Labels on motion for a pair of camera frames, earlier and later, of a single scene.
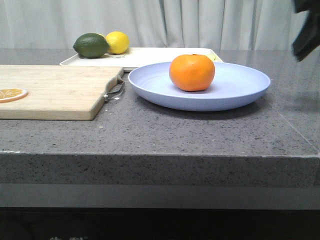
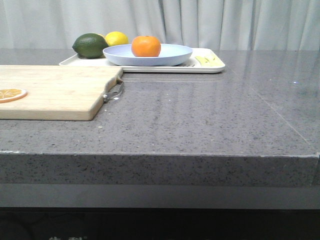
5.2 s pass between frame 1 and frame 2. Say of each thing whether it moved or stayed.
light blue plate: moved
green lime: stayed
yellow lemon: stayed
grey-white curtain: stayed
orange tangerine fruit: moved
